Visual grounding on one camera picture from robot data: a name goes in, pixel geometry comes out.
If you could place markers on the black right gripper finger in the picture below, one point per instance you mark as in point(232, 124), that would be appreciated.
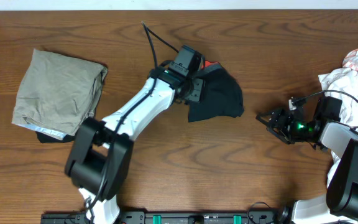
point(278, 134)
point(271, 116)

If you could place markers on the white crumpled garment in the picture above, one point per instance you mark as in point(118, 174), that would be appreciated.
point(341, 83)

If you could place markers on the black cloth under bag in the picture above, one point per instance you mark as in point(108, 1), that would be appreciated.
point(45, 135)

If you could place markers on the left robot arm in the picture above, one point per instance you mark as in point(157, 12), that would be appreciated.
point(99, 160)

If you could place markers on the olive green fabric bag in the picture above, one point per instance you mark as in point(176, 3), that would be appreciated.
point(57, 93)

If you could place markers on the black leggings with red waistband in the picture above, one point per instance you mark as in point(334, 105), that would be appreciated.
point(221, 96)

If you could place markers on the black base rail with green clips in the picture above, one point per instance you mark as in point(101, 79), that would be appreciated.
point(182, 217)

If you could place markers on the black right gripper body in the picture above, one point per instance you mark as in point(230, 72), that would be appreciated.
point(294, 129)

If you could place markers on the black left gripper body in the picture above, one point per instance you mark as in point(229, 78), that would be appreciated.
point(193, 91)

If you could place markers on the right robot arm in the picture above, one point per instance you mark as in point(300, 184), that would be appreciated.
point(340, 202)

